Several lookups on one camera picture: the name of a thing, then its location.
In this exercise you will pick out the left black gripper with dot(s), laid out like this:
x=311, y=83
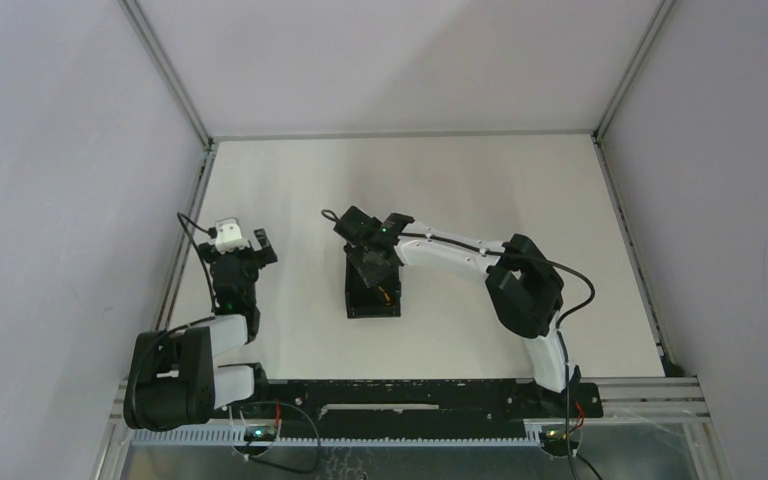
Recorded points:
x=239, y=254

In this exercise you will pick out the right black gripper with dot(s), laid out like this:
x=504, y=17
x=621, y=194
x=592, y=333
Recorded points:
x=371, y=266

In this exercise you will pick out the yellow black screwdriver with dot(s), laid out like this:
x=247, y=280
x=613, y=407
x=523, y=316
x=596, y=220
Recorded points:
x=384, y=296

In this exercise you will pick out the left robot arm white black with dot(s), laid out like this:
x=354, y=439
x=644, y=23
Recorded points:
x=175, y=377

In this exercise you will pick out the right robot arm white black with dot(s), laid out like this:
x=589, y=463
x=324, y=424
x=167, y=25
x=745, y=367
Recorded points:
x=531, y=295

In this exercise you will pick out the black plastic bin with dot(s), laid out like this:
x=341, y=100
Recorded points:
x=362, y=302

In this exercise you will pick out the left base wiring loop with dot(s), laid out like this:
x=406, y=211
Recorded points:
x=278, y=437

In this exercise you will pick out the right base wiring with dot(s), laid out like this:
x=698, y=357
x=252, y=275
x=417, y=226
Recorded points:
x=566, y=440

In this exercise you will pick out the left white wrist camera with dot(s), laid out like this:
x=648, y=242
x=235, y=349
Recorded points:
x=229, y=236

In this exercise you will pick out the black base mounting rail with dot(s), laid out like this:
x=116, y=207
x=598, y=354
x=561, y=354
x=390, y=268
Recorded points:
x=451, y=408

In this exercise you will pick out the grey slotted cable duct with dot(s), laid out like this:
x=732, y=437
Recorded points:
x=225, y=435

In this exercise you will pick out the left aluminium frame profile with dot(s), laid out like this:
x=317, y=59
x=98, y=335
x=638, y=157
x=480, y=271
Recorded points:
x=188, y=151

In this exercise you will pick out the aluminium frame profile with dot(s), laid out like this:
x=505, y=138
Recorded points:
x=401, y=134
x=619, y=156
x=188, y=151

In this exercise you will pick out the back aluminium frame profile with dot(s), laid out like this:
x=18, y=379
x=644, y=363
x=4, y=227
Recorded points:
x=401, y=134

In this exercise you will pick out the right aluminium frame profile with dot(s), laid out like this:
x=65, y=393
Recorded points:
x=619, y=156

